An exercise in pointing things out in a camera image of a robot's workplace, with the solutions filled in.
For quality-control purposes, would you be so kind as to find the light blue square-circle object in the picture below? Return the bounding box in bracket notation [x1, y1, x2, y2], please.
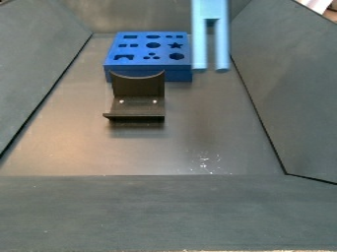
[192, 0, 231, 71]

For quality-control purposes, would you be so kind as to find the black curved fixture stand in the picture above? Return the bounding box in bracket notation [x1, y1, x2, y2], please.
[104, 71, 166, 121]

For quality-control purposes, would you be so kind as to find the blue foam shape-sorter block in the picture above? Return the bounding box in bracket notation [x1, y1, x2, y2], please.
[104, 31, 193, 83]

